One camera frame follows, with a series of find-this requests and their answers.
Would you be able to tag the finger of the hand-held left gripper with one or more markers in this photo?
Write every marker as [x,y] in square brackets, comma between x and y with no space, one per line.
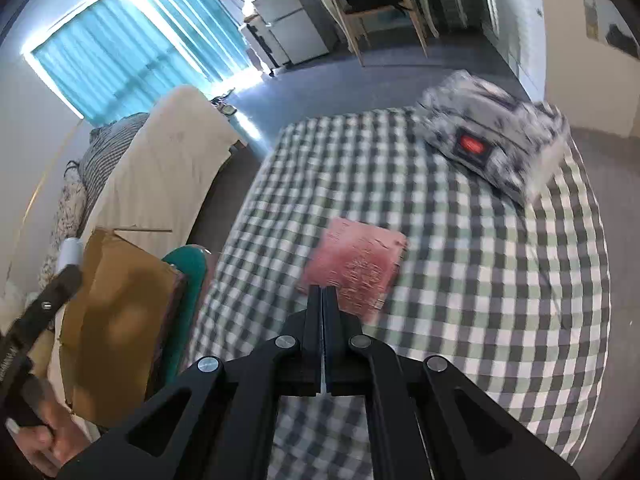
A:
[52,295]

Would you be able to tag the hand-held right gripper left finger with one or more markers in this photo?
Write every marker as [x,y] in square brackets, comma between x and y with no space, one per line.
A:
[315,320]

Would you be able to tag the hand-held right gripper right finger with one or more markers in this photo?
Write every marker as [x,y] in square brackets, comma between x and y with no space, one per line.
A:
[331,320]

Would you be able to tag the red patterned wallet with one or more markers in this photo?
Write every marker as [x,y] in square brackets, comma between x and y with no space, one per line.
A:
[355,265]

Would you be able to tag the cardboard box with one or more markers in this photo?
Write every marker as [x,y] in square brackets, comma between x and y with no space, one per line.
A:
[115,320]

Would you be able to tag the person's left hand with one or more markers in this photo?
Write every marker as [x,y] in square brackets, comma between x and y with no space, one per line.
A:
[55,440]

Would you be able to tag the floral pillow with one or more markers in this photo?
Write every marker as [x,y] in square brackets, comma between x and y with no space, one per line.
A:
[65,210]

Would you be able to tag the checkered cloth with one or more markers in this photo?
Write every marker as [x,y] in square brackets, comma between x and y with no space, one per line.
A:
[450,285]

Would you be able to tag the teal round item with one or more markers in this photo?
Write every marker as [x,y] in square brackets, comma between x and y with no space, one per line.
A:
[187,285]

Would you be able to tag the checked grey pillow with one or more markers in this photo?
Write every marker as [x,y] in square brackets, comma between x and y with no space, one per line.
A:
[110,150]

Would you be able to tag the beige covered sofa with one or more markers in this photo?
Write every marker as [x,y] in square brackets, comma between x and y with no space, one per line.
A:
[165,170]

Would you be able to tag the pair of shoes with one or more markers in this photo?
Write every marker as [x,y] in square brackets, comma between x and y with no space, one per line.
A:
[227,105]

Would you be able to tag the grey white printed bag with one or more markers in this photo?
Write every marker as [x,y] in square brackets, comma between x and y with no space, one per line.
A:
[495,135]

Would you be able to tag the teal window curtains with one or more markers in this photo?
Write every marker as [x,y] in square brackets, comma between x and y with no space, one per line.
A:
[130,35]

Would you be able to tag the small white fridge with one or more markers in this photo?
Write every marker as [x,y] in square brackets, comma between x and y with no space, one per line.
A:
[295,20]

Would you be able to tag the wooden chair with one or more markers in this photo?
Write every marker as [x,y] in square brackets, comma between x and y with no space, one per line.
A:
[380,15]

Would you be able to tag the white sliding door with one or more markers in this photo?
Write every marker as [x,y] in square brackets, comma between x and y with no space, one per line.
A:
[515,25]

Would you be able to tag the black bag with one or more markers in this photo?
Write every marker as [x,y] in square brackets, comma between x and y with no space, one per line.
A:
[622,40]

